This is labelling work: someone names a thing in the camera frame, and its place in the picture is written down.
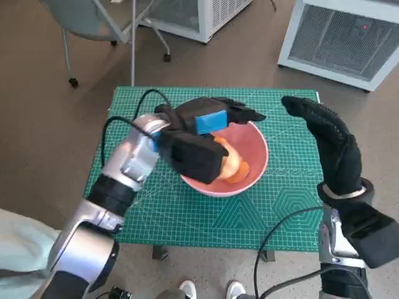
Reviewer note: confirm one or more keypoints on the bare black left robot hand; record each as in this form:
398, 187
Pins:
205, 115

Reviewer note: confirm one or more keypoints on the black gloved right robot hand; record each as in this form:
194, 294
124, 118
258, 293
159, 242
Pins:
339, 155

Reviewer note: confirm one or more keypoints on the pink bowl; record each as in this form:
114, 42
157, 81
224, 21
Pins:
249, 149

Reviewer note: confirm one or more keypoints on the round tan bread bun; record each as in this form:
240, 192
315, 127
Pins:
233, 163

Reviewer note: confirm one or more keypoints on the long orange bread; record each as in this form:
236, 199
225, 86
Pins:
240, 175

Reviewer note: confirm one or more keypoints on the thin white metal pole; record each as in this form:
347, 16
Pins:
133, 43

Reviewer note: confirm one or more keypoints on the green cutting mat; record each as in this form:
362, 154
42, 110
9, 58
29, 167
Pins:
187, 218

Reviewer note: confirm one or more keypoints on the white mesh cabinet red light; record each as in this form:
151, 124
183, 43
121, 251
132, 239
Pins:
336, 43

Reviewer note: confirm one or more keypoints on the grey office chair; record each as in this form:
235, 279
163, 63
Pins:
78, 18

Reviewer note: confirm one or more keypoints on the person's white shoe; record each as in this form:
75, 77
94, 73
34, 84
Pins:
235, 290
187, 289

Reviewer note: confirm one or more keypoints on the pale green cloth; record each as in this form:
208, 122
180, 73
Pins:
22, 249

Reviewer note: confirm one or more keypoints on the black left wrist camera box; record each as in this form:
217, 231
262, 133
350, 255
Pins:
193, 155

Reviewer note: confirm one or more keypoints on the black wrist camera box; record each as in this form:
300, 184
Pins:
371, 236
193, 155

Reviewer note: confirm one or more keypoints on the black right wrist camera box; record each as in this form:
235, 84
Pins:
371, 236

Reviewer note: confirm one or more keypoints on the metal table bracket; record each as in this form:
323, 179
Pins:
268, 256
160, 253

